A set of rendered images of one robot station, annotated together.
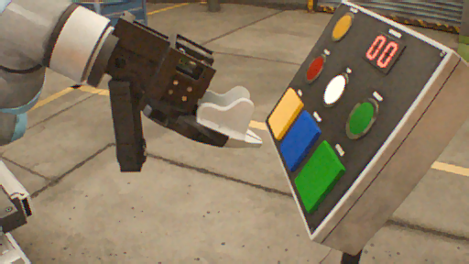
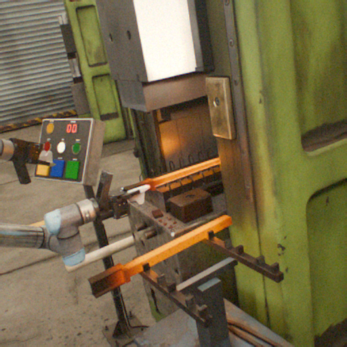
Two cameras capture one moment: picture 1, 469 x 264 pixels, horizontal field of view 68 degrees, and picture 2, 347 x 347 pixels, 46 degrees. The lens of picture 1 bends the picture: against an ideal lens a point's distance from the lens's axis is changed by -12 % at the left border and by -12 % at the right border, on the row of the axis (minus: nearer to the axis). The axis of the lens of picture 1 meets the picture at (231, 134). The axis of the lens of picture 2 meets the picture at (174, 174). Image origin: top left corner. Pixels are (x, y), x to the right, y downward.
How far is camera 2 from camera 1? 1.34 m
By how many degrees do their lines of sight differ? 42
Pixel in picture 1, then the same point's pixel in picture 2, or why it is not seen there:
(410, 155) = (95, 149)
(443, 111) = (97, 134)
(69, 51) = (8, 150)
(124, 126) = (24, 168)
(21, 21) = not seen: outside the picture
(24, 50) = not seen: outside the picture
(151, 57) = (25, 146)
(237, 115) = (49, 156)
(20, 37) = not seen: outside the picture
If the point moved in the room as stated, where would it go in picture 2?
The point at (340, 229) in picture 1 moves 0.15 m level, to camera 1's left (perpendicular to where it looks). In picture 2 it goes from (88, 177) to (58, 191)
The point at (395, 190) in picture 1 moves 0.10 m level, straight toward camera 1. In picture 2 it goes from (95, 160) to (99, 166)
